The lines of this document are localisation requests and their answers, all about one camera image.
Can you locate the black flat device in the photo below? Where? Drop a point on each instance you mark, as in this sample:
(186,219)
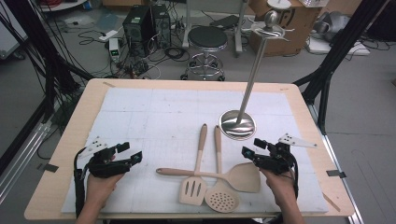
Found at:
(224,21)

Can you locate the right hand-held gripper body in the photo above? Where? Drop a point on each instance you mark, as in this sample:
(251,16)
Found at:
(277,158)

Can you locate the black metal frame post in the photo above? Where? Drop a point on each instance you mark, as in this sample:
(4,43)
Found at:
(46,62)
(339,49)

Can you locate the large black computer tower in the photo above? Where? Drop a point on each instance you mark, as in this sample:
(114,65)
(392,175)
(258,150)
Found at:
(137,29)

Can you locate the metal utensil stand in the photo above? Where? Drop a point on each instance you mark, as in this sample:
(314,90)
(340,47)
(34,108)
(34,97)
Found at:
(237,125)

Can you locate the slotted beige spatula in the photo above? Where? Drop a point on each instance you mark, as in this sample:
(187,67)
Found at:
(193,189)

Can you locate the white round disc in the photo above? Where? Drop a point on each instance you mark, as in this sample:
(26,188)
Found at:
(278,3)

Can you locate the black tape strip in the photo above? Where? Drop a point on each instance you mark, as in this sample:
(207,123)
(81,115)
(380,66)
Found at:
(49,168)
(336,174)

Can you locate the white device with green display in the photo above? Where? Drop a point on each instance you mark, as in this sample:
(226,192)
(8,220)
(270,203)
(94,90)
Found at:
(114,48)

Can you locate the white power strip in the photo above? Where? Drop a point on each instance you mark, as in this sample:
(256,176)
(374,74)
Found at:
(108,35)

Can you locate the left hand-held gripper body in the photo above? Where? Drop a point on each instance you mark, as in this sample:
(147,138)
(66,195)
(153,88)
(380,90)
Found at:
(102,165)

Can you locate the grey plastic shell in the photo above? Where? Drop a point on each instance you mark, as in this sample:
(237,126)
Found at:
(333,25)

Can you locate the black round stool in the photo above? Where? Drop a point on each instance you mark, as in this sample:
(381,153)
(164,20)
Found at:
(207,37)

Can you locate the person's left hand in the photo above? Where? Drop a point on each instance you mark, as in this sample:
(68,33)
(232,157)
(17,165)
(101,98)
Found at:
(99,189)

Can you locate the solid beige spatula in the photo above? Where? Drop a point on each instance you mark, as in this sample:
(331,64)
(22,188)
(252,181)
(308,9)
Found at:
(244,177)

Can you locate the brown tape strip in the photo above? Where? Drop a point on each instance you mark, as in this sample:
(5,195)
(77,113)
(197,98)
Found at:
(331,202)

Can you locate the wooden table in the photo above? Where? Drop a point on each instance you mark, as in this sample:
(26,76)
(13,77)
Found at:
(71,133)

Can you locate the cardboard box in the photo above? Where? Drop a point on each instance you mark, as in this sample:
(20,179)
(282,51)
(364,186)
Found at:
(295,28)

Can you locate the person's right hand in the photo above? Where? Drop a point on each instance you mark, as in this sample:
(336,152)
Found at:
(281,188)

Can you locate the slim black computer tower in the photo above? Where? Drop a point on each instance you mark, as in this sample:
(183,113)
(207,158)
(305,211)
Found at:
(162,25)

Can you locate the perforated beige skimmer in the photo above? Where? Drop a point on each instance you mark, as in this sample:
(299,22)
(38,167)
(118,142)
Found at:
(221,199)

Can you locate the white flat panel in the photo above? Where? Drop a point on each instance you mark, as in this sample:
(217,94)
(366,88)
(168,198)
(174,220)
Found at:
(320,46)

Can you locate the aluminium rail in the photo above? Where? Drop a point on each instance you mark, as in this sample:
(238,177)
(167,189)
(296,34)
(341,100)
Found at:
(339,174)
(21,161)

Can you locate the white foam mat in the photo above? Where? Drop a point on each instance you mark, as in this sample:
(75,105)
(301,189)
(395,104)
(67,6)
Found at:
(155,124)

